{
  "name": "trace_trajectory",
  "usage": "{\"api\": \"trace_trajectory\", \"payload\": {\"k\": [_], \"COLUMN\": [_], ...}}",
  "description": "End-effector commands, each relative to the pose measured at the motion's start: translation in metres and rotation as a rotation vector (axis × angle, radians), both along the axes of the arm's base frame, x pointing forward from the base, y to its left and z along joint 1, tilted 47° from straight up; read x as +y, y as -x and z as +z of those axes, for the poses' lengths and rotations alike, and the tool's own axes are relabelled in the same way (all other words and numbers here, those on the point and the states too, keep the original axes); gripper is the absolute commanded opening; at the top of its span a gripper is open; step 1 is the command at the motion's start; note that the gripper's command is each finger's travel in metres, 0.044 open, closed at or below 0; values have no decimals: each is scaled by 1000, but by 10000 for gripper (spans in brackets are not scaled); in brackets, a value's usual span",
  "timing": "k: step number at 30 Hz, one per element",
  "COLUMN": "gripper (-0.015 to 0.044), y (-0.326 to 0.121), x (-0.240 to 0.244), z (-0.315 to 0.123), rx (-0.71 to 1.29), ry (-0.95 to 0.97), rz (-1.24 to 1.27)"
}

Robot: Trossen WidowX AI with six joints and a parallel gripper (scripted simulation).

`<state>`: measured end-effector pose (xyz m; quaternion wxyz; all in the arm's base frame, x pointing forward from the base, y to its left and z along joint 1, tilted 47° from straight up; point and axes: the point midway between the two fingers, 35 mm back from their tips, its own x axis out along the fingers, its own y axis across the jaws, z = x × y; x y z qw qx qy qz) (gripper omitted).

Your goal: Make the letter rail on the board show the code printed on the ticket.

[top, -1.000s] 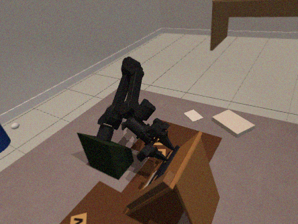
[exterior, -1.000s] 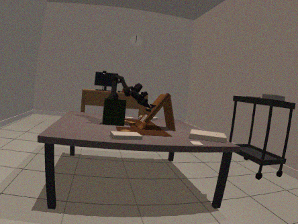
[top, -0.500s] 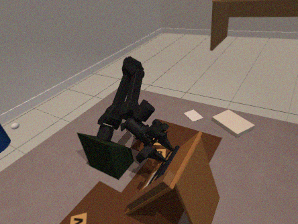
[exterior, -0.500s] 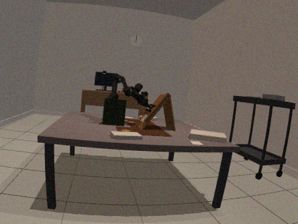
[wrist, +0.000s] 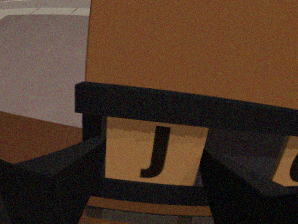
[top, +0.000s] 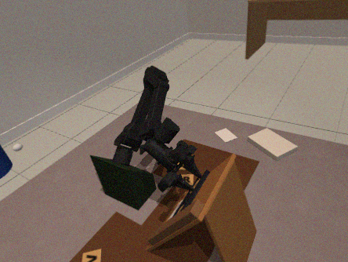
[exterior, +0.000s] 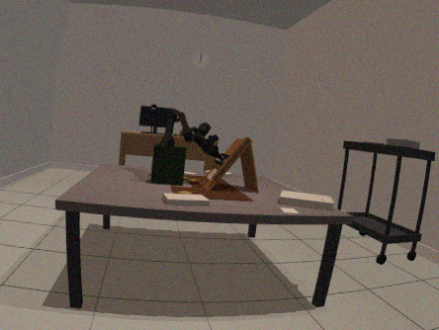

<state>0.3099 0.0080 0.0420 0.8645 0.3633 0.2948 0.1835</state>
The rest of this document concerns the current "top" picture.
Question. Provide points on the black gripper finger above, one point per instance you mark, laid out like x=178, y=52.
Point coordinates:
x=180, y=182
x=192, y=168

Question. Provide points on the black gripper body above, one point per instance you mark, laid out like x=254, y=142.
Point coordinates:
x=171, y=175

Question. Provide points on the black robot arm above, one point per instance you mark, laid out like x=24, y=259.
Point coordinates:
x=156, y=135

